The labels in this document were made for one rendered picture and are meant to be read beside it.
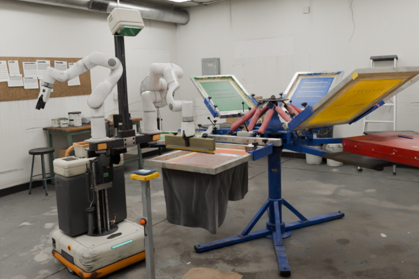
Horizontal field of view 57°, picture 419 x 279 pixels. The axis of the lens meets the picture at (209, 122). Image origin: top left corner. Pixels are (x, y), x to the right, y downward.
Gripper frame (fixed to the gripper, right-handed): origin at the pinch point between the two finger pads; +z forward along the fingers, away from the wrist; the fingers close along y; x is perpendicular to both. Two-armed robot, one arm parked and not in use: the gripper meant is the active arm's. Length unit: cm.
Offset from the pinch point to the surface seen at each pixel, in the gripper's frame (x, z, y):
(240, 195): 21, 41, -31
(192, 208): 4.3, 43.3, 3.9
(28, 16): -381, -137, -124
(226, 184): 21.6, 28.6, -11.9
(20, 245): -197, 112, 16
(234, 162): 29.6, 12.3, -9.8
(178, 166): 1.4, 12.8, 14.1
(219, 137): -21, 8, -69
